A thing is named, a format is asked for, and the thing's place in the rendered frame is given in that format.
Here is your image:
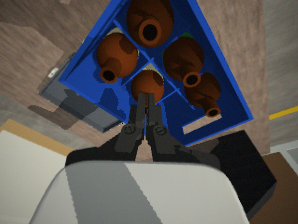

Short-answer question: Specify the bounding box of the blue crate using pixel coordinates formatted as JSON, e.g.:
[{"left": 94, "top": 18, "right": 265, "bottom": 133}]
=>
[{"left": 58, "top": 0, "right": 248, "bottom": 146}]

